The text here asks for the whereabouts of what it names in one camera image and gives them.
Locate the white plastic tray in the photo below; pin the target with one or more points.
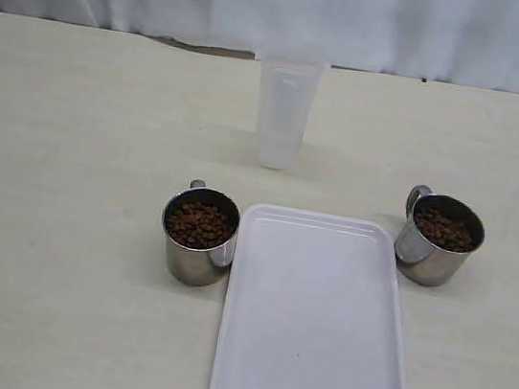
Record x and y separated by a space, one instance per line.
312 303

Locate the right steel mug with kibble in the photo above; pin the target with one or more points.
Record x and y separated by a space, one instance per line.
438 235

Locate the translucent plastic tall container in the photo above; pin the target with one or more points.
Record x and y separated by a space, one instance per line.
288 86

